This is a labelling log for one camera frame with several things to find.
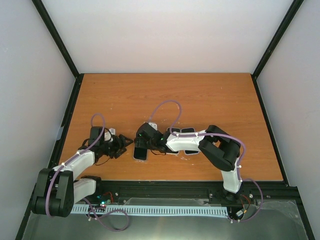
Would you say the small green led circuit board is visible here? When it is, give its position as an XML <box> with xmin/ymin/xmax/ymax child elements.
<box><xmin>97</xmin><ymin>192</ymin><xmax>113</xmax><ymax>207</ymax></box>

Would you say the black aluminium frame rail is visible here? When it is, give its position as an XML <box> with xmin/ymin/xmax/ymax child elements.
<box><xmin>32</xmin><ymin>179</ymin><xmax>298</xmax><ymax>208</ymax></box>

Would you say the blue phone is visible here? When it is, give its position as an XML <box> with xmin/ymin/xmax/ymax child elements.
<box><xmin>180</xmin><ymin>127</ymin><xmax>200</xmax><ymax>155</ymax></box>

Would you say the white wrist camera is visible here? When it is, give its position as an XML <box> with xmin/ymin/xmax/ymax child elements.
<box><xmin>148</xmin><ymin>121</ymin><xmax>158</xmax><ymax>131</ymax></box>
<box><xmin>104</xmin><ymin>128</ymin><xmax>116</xmax><ymax>142</ymax></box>

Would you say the clear magsafe phone case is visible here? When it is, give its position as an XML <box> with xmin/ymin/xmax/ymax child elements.
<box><xmin>132</xmin><ymin>146</ymin><xmax>150</xmax><ymax>163</ymax></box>

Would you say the light blue slotted cable duct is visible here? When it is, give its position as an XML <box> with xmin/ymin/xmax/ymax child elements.
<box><xmin>71</xmin><ymin>203</ymin><xmax>230</xmax><ymax>218</ymax></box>

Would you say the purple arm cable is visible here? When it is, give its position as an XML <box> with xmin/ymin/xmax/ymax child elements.
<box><xmin>46</xmin><ymin>113</ymin><xmax>130</xmax><ymax>231</ymax></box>
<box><xmin>149</xmin><ymin>99</ymin><xmax>264</xmax><ymax>223</ymax></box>

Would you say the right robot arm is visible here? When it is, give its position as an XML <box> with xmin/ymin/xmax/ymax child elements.
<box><xmin>134</xmin><ymin>122</ymin><xmax>245</xmax><ymax>194</ymax></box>

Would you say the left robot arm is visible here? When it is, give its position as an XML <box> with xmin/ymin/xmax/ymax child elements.
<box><xmin>31</xmin><ymin>126</ymin><xmax>133</xmax><ymax>217</ymax></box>

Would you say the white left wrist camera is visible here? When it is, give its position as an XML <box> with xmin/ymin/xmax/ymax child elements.
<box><xmin>104</xmin><ymin>128</ymin><xmax>116</xmax><ymax>142</ymax></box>

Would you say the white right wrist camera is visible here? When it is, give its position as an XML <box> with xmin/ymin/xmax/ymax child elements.
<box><xmin>148</xmin><ymin>121</ymin><xmax>158</xmax><ymax>131</ymax></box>

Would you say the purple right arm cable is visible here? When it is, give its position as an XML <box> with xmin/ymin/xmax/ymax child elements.
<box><xmin>149</xmin><ymin>99</ymin><xmax>264</xmax><ymax>223</ymax></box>

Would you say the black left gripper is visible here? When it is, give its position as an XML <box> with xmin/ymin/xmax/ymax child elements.
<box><xmin>100</xmin><ymin>134</ymin><xmax>133</xmax><ymax>159</ymax></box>

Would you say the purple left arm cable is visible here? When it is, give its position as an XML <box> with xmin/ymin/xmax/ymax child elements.
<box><xmin>46</xmin><ymin>113</ymin><xmax>130</xmax><ymax>231</ymax></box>

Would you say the teal green phone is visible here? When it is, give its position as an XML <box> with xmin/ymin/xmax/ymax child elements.
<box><xmin>165</xmin><ymin>130</ymin><xmax>179</xmax><ymax>151</ymax></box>

